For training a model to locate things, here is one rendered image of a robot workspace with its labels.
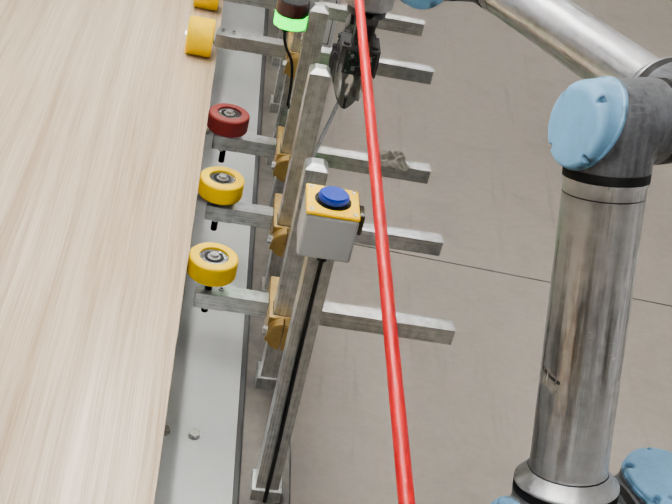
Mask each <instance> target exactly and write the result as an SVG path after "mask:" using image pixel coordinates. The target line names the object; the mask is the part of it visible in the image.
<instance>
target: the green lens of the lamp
mask: <svg viewBox="0 0 672 504"><path fill-rule="evenodd" d="M307 18H308V16H307V17H306V18H305V19H301V20H294V19H288V18H285V17H283V16H281V15H279V14H278V13H277V11H276V9H275V14H274V20H273V23H274V24H275V25H276V26H277V27H279V28H281V29H284V30H288V31H302V30H304V29H305V28H306V23H307Z"/></svg>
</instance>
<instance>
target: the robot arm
mask: <svg viewBox="0 0 672 504"><path fill-rule="evenodd" d="M345 1H346V3H347V10H348V12H349V13H350V14H349V16H348V17H347V18H346V22H345V28H344V30H343V31H341V32H340V33H338V38H339V39H338V41H337V43H332V50H331V52H330V55H329V68H330V73H331V77H332V84H333V88H334V93H335V97H336V100H337V102H338V104H339V106H340V107H341V108H343V109H346V108H348V107H349V106H351V105H352V104H353V103H354V102H355V101H357V102H358V101H359V100H360V97H361V93H362V80H361V69H360V57H359V45H358V34H357V22H356V11H355V0H345ZM400 1H402V2H403V3H405V4H407V5H408V6H410V7H412V8H415V9H420V10H425V9H430V8H433V7H435V6H437V5H439V4H440V3H441V2H442V1H465V2H474V3H476V4H477V5H478V6H480V7H481V8H482V9H484V10H485V11H487V12H489V13H492V14H493V15H495V16H496V17H497V18H499V19H500V20H501V21H503V22H504V23H506V24H507V25H508V26H510V27H511V28H513V29H514V30H515V31H517V32H518V33H519V34H521V35H522V36H524V37H525V38H526V39H528V40H529V41H531V42H532V43H533V44H535V45H536V46H537V47H539V48H540V49H542V50H543V51H544V52H546V53H547V54H549V55H550V56H551V57H553V58H554V59H555V60H557V61H558V62H560V63H561V64H562V65H564V66H565V67H567V68H568V69H569V70H571V71H572V72H573V73H575V74H576V75H578V76H579V77H580V78H582V79H583V80H579V81H577V82H575V83H573V84H571V85H570V86H569V87H568V88H567V90H565V91H563V92H562V93H561V95H560V96H559V98H558V99H557V101H556V103H555V105H554V107H553V109H552V112H551V115H550V119H549V125H548V142H549V144H550V145H552V148H551V150H550V151H551V153H552V155H553V157H554V159H555V160H556V161H557V163H559V164H560V165H561V166H563V167H562V177H563V184H562V192H561V200H560V209H559V217H558V225H557V234H556V242H555V250H554V259H553V267H552V275H551V284H550V292H549V300H548V309H547V317H546V325H545V334H544V342H543V350H542V358H541V367H540V375H539V383H538V392H537V400H536V408H535V417H534V425H533V433H532V442H531V450H530V458H528V459H527V460H525V461H523V462H522V463H520V464H519V465H518V466H517V467H516V468H515V471H514V475H513V483H512V493H511V494H510V495H509V496H500V497H498V498H497V499H495V500H494V501H492V502H491V503H490V504H672V452H670V451H667V450H664V449H660V448H653V447H648V448H638V449H636V450H633V451H632V452H630V453H629V454H628V456H627V457H626V458H625V459H624V460H623V462H622V465H621V468H620V471H619V472H618V473H617V474H616V475H615V476H613V475H612V474H611V473H610V471H609V470H608V468H609V460H610V453H611V446H612V439H613V432H614V425H615V418H616V411H617V404H618V396H619V389H620V382H621V375H622V368H623V361H624V354H625V347H626V340H627V332H628V325H629V318H630V311H631V304H632V297H633V290H634V283H635V275H636V268H637V261H638V254H639V247H640V240H641V233H642V226H643V219H644V211H645V204H646V197H647V190H648V187H649V186H650V184H651V177H652V170H653V165H662V164H671V163H672V57H665V58H661V59H660V58H658V57H657V56H655V55H654V54H652V53H650V52H649V51H647V50H646V49H644V48H643V47H641V46H640V45H638V44H637V43H635V42H633V41H632V40H630V39H629V38H627V37H626V36H624V35H623V34H621V33H619V32H618V31H616V30H615V29H613V28H612V27H610V26H609V25H607V24H606V23H604V22H602V21H601V20H599V19H598V18H596V17H595V16H593V15H592V14H590V13H589V12H587V11H585V10H584V9H582V8H581V7H579V6H578V5H576V4H575V3H573V2H572V1H570V0H400ZM394 3H395V0H364V6H365V16H366V26H367V35H368V45H369V55H370V65H371V75H372V78H373V79H375V75H376V72H377V69H378V63H379V59H380V55H381V49H380V40H379V38H376V34H374V33H375V29H376V27H377V26H378V22H379V20H383V19H385V17H386V14H387V12H389V11H391V10H392V9H393V7H394ZM349 74H350V75H353V78H354V79H353V82H352V83H351V84H350V90H349V92H348V94H347V95H346V96H345V94H344V91H345V89H346V83H345V80H346V78H347V77H348V76H349Z"/></svg>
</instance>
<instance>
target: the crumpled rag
mask: <svg viewBox="0 0 672 504"><path fill-rule="evenodd" d="M379 153H380V162H381V166H383V167H385V166H386V167H389V166H390V167H392V168H393V167H394V168H395V169H398V170H402V171H407V170H408V169H409V168H412V167H411V166H410V165H409V164H408V163H407V162H406V159H407V158H406V157H405V155H404V154H403V152H402V151H399V150H393V151H391V150H390V151H386V150H384V149H383V150H381V151H379Z"/></svg>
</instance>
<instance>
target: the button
mask: <svg viewBox="0 0 672 504"><path fill-rule="evenodd" d="M318 196H319V199H320V200H321V201H322V202H323V203H324V204H326V205H328V206H331V207H343V206H345V205H347V204H348V203H349V200H350V196H349V194H348V193H347V192H346V191H345V190H344V189H342V188H339V187H336V186H326V187H324V188H322V189H320V191H319V195H318Z"/></svg>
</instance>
